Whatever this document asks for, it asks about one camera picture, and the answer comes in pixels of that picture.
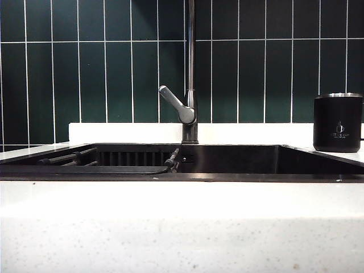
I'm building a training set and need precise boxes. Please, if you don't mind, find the grey faucet lever handle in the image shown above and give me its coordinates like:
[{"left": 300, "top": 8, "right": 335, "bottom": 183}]
[{"left": 158, "top": 84, "right": 197, "bottom": 125}]

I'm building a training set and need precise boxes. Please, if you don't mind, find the black steel-rimmed mug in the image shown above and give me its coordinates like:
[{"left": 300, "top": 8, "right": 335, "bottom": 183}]
[{"left": 313, "top": 92, "right": 364, "bottom": 154}]

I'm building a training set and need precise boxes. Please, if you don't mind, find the dark chrome faucet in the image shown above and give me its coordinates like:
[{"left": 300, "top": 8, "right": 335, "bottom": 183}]
[{"left": 181, "top": 0, "right": 199, "bottom": 145}]

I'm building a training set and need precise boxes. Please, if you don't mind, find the black kitchen sink basin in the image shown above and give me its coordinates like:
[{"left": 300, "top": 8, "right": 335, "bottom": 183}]
[{"left": 0, "top": 142, "right": 364, "bottom": 183}]

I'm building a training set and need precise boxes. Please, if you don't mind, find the black sink drain rack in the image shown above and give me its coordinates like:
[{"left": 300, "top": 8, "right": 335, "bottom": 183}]
[{"left": 36, "top": 146, "right": 181, "bottom": 174}]

